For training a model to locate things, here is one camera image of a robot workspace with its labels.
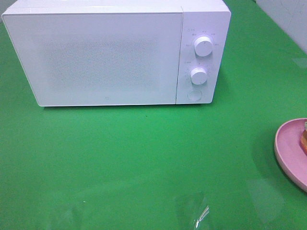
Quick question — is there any white microwave door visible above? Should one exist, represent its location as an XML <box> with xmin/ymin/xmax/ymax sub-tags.
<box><xmin>3</xmin><ymin>13</ymin><xmax>182</xmax><ymax>106</ymax></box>

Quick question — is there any clear plastic film piece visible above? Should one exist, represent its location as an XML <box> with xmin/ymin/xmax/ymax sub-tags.
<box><xmin>175</xmin><ymin>191</ymin><xmax>214</xmax><ymax>230</ymax></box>

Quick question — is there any white timer knob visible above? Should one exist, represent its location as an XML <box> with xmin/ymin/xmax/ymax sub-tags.
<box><xmin>190</xmin><ymin>68</ymin><xmax>208</xmax><ymax>85</ymax></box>

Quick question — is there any pink round plate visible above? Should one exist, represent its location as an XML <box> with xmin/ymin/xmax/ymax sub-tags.
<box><xmin>274</xmin><ymin>118</ymin><xmax>307</xmax><ymax>192</ymax></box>

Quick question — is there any white microwave oven body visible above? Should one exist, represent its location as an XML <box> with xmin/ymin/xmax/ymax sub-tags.
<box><xmin>2</xmin><ymin>0</ymin><xmax>231</xmax><ymax>104</ymax></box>

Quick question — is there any burger with lettuce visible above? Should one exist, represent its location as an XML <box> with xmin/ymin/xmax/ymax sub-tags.
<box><xmin>299</xmin><ymin>122</ymin><xmax>307</xmax><ymax>155</ymax></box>

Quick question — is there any upper white power knob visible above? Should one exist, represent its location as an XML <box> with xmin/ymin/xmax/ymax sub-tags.
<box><xmin>194</xmin><ymin>36</ymin><xmax>213</xmax><ymax>57</ymax></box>

